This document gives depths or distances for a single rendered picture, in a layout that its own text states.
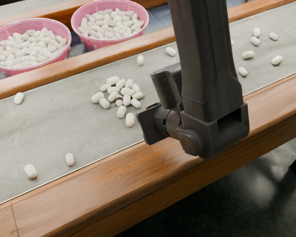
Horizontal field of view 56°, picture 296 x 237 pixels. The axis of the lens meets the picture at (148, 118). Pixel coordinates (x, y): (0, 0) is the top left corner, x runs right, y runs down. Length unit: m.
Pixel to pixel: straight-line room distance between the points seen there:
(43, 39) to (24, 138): 0.40
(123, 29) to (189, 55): 0.69
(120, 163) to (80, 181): 0.09
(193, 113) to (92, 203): 0.30
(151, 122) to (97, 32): 0.56
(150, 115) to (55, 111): 0.32
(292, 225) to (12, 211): 1.22
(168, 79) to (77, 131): 0.35
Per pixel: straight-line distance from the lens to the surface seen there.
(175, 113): 0.44
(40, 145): 0.70
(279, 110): 0.76
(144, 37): 0.92
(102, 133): 0.68
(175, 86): 0.40
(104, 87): 0.77
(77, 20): 1.07
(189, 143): 0.37
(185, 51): 0.33
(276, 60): 0.92
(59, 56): 0.88
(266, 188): 1.54
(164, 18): 1.20
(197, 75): 0.33
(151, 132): 0.51
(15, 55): 0.98
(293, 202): 1.56
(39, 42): 1.02
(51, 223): 0.57
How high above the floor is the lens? 1.28
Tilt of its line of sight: 50 degrees down
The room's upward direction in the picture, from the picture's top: straight up
